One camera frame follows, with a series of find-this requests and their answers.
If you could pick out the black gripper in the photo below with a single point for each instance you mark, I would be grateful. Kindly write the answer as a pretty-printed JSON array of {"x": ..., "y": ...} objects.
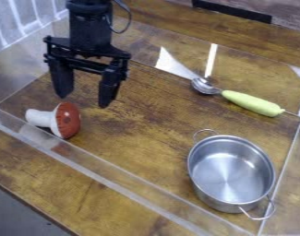
[{"x": 107, "y": 61}]

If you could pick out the red and white toy mushroom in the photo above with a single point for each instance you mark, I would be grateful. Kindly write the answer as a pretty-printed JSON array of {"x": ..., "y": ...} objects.
[{"x": 63, "y": 120}]

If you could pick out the silver metal pot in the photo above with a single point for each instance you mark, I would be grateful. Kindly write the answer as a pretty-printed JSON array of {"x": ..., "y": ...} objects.
[{"x": 233, "y": 174}]

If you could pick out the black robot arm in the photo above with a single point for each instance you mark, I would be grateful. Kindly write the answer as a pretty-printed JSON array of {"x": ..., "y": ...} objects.
[{"x": 92, "y": 23}]

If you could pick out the clear acrylic enclosure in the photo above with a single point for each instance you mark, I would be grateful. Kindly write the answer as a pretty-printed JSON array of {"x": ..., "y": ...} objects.
[{"x": 116, "y": 181}]

